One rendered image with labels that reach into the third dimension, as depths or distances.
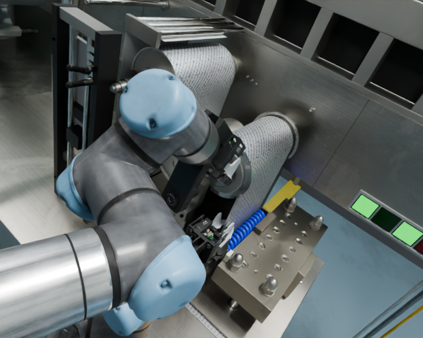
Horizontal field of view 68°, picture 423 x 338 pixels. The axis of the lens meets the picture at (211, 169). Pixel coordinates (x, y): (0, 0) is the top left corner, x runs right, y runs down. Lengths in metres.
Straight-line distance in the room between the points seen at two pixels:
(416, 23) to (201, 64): 0.47
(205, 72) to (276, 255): 0.51
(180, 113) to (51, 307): 0.21
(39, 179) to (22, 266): 0.85
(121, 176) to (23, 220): 0.68
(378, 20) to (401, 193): 0.42
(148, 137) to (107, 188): 0.07
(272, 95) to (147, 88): 0.65
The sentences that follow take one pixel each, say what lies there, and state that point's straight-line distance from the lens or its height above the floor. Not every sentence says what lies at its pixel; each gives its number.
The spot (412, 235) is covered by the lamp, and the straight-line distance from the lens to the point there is 0.98.
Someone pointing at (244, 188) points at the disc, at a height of 1.24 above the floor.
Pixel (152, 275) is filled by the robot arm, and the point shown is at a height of 1.42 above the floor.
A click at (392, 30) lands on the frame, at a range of 0.87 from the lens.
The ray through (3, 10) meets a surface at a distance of 1.38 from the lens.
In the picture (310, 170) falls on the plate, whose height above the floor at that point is 1.19.
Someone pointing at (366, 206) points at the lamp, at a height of 1.19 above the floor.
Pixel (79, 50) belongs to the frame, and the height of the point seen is 1.36.
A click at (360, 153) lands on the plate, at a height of 1.31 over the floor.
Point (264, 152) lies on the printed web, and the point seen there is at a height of 1.29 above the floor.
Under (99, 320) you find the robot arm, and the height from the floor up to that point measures 1.05.
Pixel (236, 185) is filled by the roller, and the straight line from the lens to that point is 0.68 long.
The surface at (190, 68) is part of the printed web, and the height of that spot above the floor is 1.39.
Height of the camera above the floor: 1.65
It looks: 36 degrees down
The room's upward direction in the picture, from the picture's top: 21 degrees clockwise
